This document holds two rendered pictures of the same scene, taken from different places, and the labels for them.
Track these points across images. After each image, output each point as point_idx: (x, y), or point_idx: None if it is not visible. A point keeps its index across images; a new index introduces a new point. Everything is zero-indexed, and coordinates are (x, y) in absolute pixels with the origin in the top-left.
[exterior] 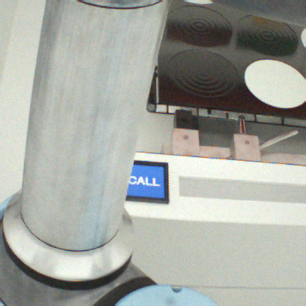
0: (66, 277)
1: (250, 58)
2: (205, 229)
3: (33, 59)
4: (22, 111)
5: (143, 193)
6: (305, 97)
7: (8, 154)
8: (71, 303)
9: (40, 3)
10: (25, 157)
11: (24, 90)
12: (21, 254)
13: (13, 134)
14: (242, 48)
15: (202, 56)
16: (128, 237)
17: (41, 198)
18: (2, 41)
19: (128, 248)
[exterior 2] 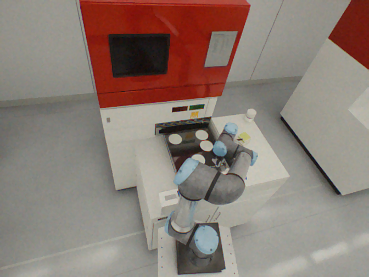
0: (186, 231)
1: (191, 155)
2: None
3: (145, 164)
4: (148, 178)
5: None
6: (204, 161)
7: (149, 189)
8: (186, 234)
9: (141, 148)
10: (177, 215)
11: (146, 172)
12: (177, 230)
13: (148, 184)
14: (189, 153)
15: (182, 158)
16: (193, 219)
17: (181, 221)
18: (130, 154)
19: (194, 221)
